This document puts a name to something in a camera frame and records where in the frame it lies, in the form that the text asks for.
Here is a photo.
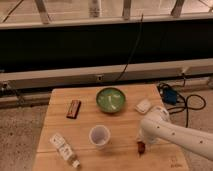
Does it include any small white bottle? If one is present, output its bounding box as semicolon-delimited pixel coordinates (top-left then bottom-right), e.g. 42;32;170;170
50;133;80;169

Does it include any black hanging cable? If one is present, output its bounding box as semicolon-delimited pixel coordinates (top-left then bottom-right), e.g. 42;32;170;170
114;12;145;83

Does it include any green bowl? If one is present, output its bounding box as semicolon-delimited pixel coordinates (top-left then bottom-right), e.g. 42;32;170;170
96;87;126;114

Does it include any black floor cable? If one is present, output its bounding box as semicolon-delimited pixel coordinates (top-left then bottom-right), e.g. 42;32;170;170
156;81;207;128

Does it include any blue power adapter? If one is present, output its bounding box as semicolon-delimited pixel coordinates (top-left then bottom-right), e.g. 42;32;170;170
163;89;177;105

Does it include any wooden board table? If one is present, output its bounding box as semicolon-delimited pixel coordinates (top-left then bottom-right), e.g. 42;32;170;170
33;84;189;171

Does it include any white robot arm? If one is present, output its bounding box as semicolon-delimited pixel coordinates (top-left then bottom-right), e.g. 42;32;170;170
139;106;213;161

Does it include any brown chocolate bar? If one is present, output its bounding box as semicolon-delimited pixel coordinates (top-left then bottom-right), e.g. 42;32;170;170
66;100;81;119

